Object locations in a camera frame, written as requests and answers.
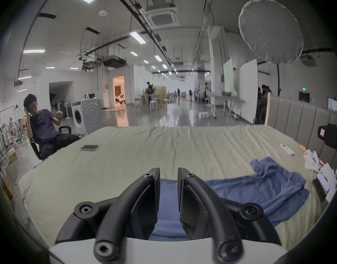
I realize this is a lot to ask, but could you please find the round white softbox lamp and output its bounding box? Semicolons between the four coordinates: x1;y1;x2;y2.
238;0;305;97

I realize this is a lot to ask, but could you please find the phone with pale screen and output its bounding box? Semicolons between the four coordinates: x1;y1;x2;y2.
316;172;330;192

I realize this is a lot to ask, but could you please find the white hand controller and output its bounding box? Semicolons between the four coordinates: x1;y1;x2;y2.
303;149;321;171

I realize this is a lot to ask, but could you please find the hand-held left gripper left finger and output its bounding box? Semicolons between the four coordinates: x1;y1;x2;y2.
55;167;161;263

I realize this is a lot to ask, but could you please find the long white table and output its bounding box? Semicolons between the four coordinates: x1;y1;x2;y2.
213;92;247;120

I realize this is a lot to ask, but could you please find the bed with beige sheet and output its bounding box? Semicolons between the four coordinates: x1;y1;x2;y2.
18;125;330;251

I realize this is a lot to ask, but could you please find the white remote control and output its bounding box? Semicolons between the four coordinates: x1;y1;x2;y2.
279;143;295;156

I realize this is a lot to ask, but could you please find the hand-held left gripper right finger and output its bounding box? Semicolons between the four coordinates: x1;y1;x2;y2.
177;167;282;263

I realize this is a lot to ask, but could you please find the group of people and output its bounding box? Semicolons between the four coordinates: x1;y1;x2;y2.
256;84;272;120

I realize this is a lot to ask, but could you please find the grey padded headboard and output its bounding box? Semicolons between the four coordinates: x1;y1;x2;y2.
267;96;337;173

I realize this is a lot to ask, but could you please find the black office chair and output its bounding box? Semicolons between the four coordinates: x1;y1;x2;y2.
29;125;73;161

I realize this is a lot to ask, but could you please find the blue garment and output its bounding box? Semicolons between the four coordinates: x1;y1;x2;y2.
131;156;310;242

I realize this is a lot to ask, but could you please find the white board on wheels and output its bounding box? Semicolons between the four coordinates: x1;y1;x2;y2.
236;58;259;125

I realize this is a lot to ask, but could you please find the white card box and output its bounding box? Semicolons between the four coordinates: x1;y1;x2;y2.
320;162;337;187

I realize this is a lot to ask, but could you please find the black camera device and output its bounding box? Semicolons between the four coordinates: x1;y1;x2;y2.
318;123;337;151

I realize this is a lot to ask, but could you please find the white washing machine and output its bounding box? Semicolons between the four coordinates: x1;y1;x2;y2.
71;98;104;136

